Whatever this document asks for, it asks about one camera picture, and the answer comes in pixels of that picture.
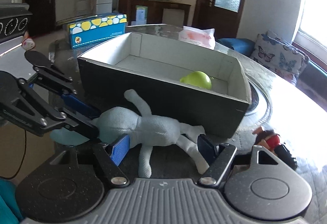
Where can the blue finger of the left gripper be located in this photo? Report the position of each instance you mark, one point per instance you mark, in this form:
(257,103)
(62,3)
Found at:
(79,106)
(79,124)

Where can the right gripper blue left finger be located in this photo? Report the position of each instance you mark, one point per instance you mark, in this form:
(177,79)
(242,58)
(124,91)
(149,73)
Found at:
(119,148)

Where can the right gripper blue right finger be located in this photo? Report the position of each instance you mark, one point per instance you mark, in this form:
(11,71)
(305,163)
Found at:
(208,150)

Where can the white plush bunny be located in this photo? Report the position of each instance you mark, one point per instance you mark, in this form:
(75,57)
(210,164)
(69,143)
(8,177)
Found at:
(150,131)

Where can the green round toy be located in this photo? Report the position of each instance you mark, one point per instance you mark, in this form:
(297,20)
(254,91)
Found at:
(198,79)

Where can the black induction cooktop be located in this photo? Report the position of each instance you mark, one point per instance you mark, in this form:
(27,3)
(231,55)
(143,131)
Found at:
(260,109)

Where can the doll with dark hair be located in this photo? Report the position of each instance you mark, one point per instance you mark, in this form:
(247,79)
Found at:
(271,141)

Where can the blue yellow tissue box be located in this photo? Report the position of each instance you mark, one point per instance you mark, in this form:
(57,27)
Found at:
(96,29)

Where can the black white cardboard box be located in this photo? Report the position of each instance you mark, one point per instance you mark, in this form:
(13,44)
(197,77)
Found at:
(153,66)

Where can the pink tissue pack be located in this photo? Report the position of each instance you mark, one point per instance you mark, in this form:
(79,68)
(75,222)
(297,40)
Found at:
(203,38)

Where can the butterfly print pillow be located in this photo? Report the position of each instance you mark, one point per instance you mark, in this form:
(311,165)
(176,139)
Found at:
(279,56)

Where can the window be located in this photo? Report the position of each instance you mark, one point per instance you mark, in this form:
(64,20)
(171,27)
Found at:
(312,20)

